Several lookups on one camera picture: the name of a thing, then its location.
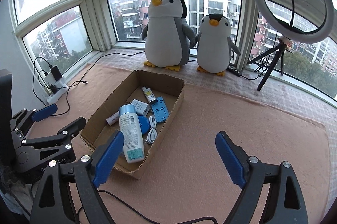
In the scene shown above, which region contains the white charger plug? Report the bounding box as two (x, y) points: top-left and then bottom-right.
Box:
(131, 99), (150, 116)

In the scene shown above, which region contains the black power strip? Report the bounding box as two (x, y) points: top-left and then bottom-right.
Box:
(226, 66), (242, 77)

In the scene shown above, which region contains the blue phone stand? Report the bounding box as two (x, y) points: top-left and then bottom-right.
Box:
(151, 96), (169, 123)

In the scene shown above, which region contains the small plush penguin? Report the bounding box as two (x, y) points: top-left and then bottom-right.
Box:
(196, 13), (241, 76)

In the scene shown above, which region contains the black usb cable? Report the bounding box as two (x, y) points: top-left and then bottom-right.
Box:
(49, 80), (89, 117)

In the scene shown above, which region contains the small white cream tube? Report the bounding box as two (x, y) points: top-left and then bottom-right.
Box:
(106, 111), (119, 126)

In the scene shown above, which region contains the white power strip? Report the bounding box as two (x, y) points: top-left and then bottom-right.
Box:
(45, 73), (68, 104)

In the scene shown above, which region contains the brown cardboard box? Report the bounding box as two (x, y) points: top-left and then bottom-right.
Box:
(81, 70), (185, 180)

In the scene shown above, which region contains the large plush penguin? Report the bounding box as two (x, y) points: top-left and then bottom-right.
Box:
(142, 0), (196, 72)

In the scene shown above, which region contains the black power adapter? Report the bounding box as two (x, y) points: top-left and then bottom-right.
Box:
(50, 65), (63, 82)

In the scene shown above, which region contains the white lotion bottle blue cap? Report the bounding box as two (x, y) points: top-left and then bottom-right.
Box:
(119, 104), (144, 164)

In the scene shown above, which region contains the white ring light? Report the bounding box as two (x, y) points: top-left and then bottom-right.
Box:
(252, 0), (335, 44)

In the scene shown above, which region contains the checkered grey mat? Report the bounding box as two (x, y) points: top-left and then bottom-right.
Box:
(92, 49), (336, 152)

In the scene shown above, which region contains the white cable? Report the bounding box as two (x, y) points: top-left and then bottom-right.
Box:
(146, 115), (158, 146)

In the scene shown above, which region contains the black tripod stand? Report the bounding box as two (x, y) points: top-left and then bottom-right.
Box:
(247, 36), (291, 91)

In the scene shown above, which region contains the blue round tape measure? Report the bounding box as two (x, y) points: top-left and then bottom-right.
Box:
(138, 115), (150, 135)

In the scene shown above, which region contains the patterned white lighter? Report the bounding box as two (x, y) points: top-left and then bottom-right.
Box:
(142, 87), (158, 104)

